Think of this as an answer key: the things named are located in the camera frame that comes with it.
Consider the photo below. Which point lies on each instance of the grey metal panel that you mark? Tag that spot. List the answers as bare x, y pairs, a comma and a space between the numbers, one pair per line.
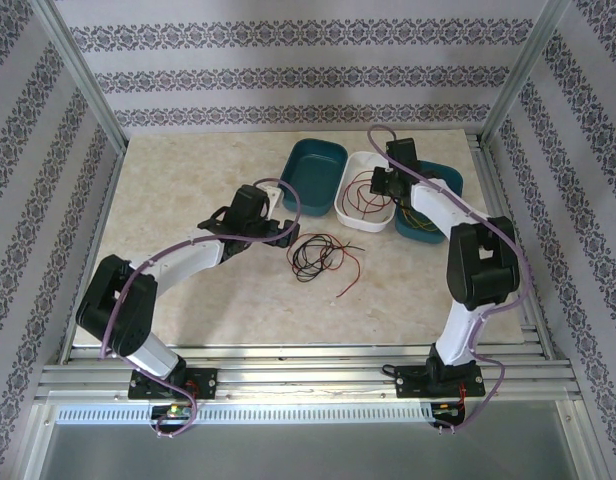
308, 455

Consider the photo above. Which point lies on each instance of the aluminium frame post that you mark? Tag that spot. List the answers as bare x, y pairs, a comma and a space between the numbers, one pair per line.
85, 75
525, 75

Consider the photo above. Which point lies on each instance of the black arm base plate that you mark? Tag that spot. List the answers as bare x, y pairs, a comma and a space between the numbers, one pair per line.
413, 385
208, 382

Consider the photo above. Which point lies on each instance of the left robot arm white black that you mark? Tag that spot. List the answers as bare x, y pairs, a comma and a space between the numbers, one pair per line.
188, 257

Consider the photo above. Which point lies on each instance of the white plastic bin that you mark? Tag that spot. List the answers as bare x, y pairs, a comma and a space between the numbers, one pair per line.
355, 162

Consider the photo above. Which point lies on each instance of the small circuit board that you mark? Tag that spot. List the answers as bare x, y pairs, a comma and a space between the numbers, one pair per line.
445, 409
175, 411

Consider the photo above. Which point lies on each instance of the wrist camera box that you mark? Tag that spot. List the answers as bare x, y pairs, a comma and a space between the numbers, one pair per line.
402, 154
250, 202

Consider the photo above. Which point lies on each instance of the aluminium side rail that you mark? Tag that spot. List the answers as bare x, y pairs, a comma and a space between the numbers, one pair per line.
485, 170
105, 200

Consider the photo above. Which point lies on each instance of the teal plastic bin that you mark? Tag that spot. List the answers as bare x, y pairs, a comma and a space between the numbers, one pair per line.
313, 175
450, 175

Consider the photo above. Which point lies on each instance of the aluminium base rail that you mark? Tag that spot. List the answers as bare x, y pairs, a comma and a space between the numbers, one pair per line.
308, 380

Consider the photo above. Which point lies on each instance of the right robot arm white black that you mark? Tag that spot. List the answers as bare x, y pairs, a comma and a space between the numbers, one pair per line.
480, 265

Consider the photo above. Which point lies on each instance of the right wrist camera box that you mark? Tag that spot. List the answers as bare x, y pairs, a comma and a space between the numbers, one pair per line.
402, 154

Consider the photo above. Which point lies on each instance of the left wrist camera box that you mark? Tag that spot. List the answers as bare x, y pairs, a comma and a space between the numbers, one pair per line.
250, 202

